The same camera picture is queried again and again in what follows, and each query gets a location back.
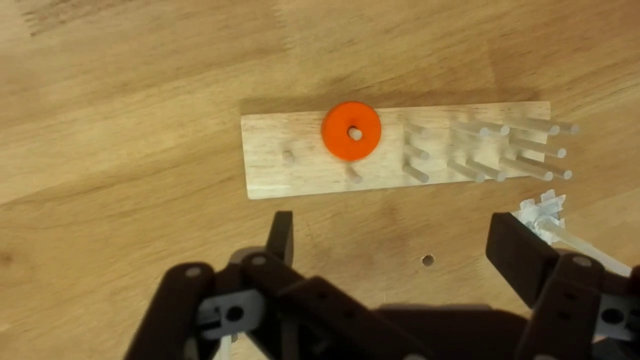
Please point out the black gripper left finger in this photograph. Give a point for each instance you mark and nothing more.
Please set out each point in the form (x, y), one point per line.
(283, 240)

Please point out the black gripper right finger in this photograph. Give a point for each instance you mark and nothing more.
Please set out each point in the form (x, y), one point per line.
(526, 260)

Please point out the wooden platform with pegs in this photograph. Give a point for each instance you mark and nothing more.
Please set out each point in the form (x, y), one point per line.
(286, 161)

